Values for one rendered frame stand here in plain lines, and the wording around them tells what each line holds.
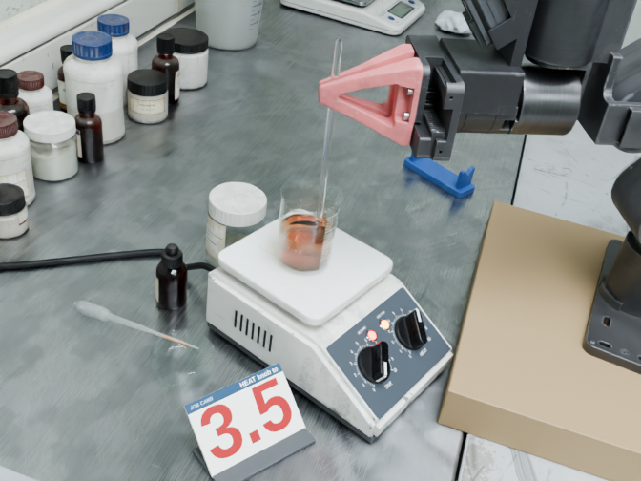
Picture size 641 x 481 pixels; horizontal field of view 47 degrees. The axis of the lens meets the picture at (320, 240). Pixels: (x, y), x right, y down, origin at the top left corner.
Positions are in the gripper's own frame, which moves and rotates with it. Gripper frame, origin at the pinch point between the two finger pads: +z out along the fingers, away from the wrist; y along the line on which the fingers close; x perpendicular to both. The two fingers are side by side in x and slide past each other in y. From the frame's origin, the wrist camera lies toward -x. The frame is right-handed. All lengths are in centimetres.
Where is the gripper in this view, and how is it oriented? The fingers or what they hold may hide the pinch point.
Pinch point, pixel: (329, 92)
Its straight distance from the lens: 58.7
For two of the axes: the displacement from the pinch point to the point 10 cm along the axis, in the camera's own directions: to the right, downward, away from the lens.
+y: 0.9, 6.0, -8.0
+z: -9.9, -0.1, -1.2
